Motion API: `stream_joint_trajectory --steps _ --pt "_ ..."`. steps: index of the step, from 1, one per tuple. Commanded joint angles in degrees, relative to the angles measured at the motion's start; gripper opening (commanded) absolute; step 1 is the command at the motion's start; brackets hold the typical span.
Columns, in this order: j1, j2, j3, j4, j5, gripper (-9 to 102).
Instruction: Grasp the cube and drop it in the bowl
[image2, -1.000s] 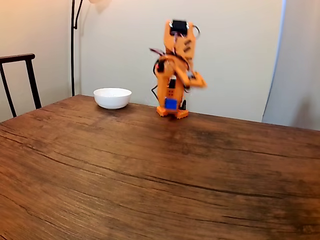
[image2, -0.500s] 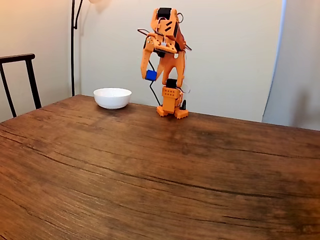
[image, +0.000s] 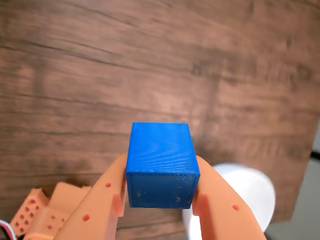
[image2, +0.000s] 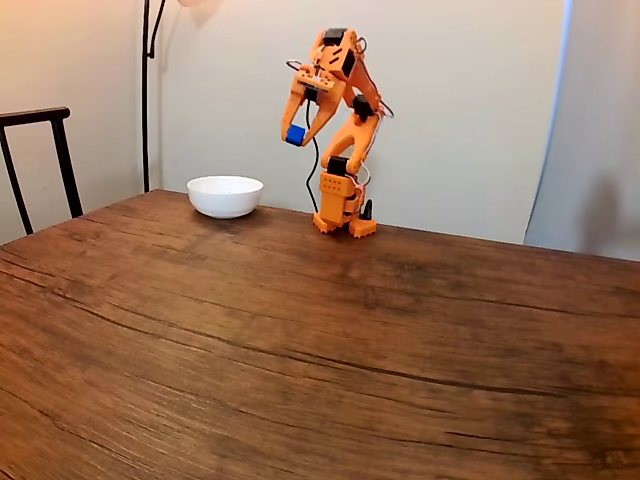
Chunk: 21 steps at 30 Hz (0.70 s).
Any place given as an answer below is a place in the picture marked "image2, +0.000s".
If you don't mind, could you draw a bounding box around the white bowl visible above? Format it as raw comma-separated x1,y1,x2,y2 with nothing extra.
186,174,265,220

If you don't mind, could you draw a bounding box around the black floor lamp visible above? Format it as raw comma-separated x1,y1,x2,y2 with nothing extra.
141,0,221,194

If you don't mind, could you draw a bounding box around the black chair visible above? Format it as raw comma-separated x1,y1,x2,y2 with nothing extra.
0,106,85,236

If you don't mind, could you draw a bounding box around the white curtain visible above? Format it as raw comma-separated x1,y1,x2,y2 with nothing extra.
522,0,640,262

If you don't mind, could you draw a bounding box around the black cable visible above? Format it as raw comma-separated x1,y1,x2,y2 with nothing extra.
303,97,323,216

